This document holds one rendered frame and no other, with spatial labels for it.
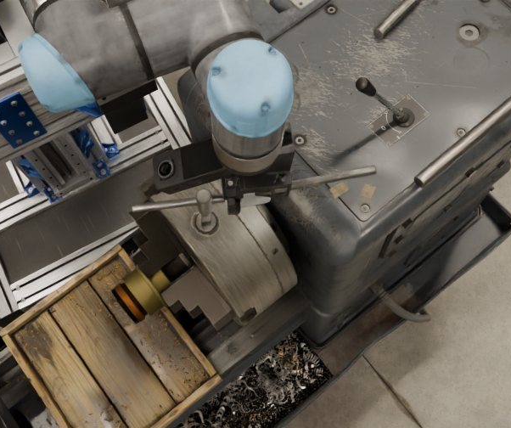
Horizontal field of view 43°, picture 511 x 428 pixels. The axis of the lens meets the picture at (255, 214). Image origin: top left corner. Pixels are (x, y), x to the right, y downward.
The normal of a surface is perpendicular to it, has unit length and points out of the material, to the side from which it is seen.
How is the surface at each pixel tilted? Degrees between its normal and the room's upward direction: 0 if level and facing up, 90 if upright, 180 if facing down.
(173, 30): 37
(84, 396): 0
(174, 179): 24
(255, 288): 61
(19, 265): 0
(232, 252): 31
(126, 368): 0
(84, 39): 10
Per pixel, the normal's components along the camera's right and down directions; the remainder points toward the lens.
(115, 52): 0.21, 0.28
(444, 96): -0.04, -0.36
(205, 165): -0.43, -0.21
